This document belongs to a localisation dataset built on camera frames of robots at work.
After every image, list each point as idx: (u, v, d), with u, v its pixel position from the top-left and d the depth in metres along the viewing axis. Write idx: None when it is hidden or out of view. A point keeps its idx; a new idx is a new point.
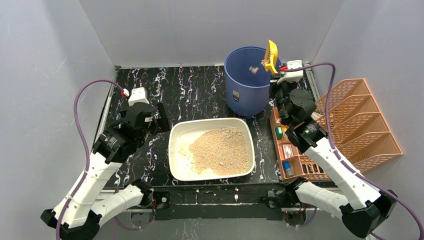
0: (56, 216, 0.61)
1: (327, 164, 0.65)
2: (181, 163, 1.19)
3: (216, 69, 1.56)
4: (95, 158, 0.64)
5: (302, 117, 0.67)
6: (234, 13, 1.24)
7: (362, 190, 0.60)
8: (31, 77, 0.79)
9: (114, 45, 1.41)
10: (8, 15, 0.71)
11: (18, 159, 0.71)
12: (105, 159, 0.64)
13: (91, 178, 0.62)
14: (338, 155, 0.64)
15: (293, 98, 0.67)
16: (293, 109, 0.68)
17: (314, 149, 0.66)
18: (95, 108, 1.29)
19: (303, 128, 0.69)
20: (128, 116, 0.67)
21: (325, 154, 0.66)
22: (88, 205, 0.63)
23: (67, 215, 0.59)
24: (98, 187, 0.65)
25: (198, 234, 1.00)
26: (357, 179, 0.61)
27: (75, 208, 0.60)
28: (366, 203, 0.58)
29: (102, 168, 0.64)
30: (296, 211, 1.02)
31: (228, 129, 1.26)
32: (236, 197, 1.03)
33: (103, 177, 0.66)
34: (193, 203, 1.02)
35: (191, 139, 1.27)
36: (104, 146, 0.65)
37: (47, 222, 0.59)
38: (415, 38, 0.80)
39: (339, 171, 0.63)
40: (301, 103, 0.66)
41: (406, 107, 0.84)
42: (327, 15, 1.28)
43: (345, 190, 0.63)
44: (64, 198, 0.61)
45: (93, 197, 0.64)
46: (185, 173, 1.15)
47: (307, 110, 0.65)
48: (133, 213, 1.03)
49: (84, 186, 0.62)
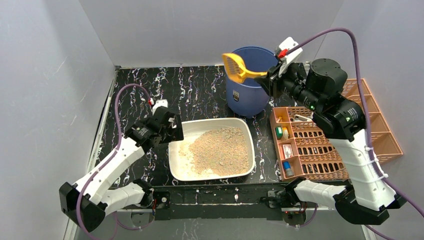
0: (77, 188, 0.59)
1: (356, 162, 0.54)
2: (181, 163, 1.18)
3: (216, 69, 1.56)
4: (126, 141, 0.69)
5: (330, 92, 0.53)
6: (234, 12, 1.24)
7: (381, 195, 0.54)
8: (31, 76, 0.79)
9: (115, 45, 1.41)
10: (9, 15, 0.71)
11: (18, 158, 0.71)
12: (135, 143, 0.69)
13: (121, 156, 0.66)
14: (371, 155, 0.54)
15: (314, 69, 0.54)
16: (319, 84, 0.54)
17: (350, 143, 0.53)
18: (95, 108, 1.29)
19: (334, 109, 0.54)
20: (157, 113, 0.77)
21: (359, 151, 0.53)
22: (107, 184, 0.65)
23: (89, 188, 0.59)
24: (121, 168, 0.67)
25: (198, 234, 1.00)
26: (381, 183, 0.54)
27: (100, 182, 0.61)
28: (380, 207, 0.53)
29: (132, 150, 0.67)
30: (296, 211, 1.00)
31: (228, 129, 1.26)
32: (236, 197, 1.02)
33: (129, 160, 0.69)
34: (193, 203, 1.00)
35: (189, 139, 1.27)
36: (134, 134, 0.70)
37: (67, 193, 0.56)
38: (416, 38, 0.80)
39: (367, 172, 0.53)
40: (326, 72, 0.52)
41: (406, 108, 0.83)
42: (327, 15, 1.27)
43: (360, 187, 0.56)
44: (89, 172, 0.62)
45: (113, 177, 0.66)
46: (185, 173, 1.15)
47: (336, 79, 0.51)
48: (133, 213, 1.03)
49: (112, 163, 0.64)
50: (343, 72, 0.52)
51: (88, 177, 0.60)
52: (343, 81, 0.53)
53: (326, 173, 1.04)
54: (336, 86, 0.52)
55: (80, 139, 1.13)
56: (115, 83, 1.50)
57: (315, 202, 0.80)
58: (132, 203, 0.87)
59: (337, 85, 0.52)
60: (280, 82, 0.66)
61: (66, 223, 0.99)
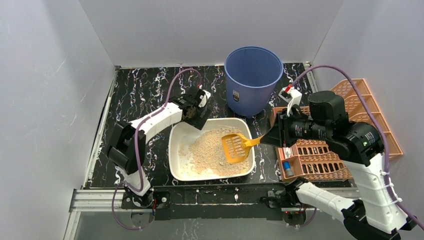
0: (131, 126, 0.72)
1: (370, 186, 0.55)
2: (181, 163, 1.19)
3: (216, 69, 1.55)
4: (171, 104, 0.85)
5: (332, 116, 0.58)
6: (234, 12, 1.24)
7: (393, 218, 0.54)
8: (32, 77, 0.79)
9: (115, 45, 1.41)
10: (8, 16, 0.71)
11: (17, 158, 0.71)
12: (178, 106, 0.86)
13: (168, 112, 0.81)
14: (386, 180, 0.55)
15: (311, 100, 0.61)
16: (321, 111, 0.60)
17: (367, 168, 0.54)
18: (95, 108, 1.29)
19: (345, 133, 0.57)
20: (191, 91, 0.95)
21: (374, 176, 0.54)
22: (154, 131, 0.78)
23: (142, 127, 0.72)
24: (165, 123, 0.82)
25: (198, 234, 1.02)
26: (394, 207, 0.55)
27: (151, 124, 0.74)
28: (392, 230, 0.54)
29: (176, 110, 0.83)
30: (296, 211, 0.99)
31: (228, 129, 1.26)
32: (236, 197, 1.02)
33: (171, 119, 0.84)
34: (193, 203, 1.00)
35: (184, 138, 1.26)
36: (177, 101, 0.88)
37: (127, 125, 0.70)
38: (416, 38, 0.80)
39: (382, 196, 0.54)
40: (322, 99, 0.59)
41: (406, 107, 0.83)
42: (327, 15, 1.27)
43: (372, 209, 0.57)
44: (141, 118, 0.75)
45: (159, 128, 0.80)
46: (185, 173, 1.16)
47: (334, 105, 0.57)
48: (133, 213, 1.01)
49: (161, 115, 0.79)
50: (339, 97, 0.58)
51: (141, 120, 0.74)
52: (342, 105, 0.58)
53: (326, 173, 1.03)
54: (335, 109, 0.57)
55: (80, 139, 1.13)
56: (115, 83, 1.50)
57: (317, 207, 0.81)
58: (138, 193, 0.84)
59: (335, 108, 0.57)
60: (289, 122, 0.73)
61: (66, 223, 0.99)
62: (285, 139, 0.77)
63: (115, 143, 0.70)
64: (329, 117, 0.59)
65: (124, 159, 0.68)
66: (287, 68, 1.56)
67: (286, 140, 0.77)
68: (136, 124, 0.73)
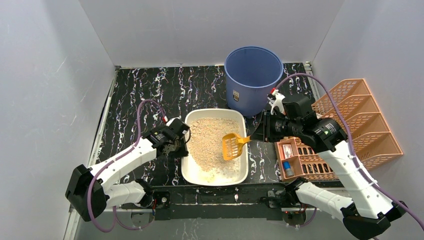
0: (91, 172, 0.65)
1: (343, 171, 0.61)
2: (220, 180, 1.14)
3: (216, 69, 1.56)
4: (143, 141, 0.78)
5: (301, 113, 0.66)
6: (234, 13, 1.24)
7: (375, 201, 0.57)
8: (31, 77, 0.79)
9: (115, 45, 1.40)
10: (8, 16, 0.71)
11: (17, 158, 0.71)
12: (152, 144, 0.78)
13: (136, 154, 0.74)
14: (356, 162, 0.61)
15: (283, 101, 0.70)
16: (292, 110, 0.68)
17: (333, 153, 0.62)
18: (95, 107, 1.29)
19: (313, 127, 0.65)
20: (174, 124, 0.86)
21: (343, 160, 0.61)
22: (118, 175, 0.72)
23: (102, 174, 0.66)
24: (133, 164, 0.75)
25: (198, 234, 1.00)
26: (372, 190, 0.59)
27: (113, 171, 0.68)
28: (379, 215, 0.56)
29: (147, 149, 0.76)
30: (296, 211, 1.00)
31: (195, 129, 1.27)
32: (236, 197, 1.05)
33: (142, 159, 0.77)
34: (193, 203, 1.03)
35: (194, 171, 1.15)
36: (152, 137, 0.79)
37: (83, 173, 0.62)
38: (415, 38, 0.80)
39: (356, 180, 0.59)
40: (292, 100, 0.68)
41: (406, 107, 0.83)
42: (327, 15, 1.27)
43: (355, 197, 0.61)
44: (105, 160, 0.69)
45: (125, 170, 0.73)
46: (231, 177, 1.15)
47: (301, 104, 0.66)
48: (133, 213, 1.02)
49: (128, 157, 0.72)
50: (306, 98, 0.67)
51: (104, 165, 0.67)
52: (308, 104, 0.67)
53: (326, 173, 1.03)
54: (303, 108, 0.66)
55: (80, 139, 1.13)
56: (115, 83, 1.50)
57: (317, 207, 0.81)
58: (131, 202, 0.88)
59: (302, 107, 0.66)
60: (272, 120, 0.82)
61: (66, 223, 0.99)
62: (267, 135, 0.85)
63: (73, 189, 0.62)
64: (299, 115, 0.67)
65: (80, 209, 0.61)
66: (287, 67, 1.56)
67: (268, 136, 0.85)
68: (96, 170, 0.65)
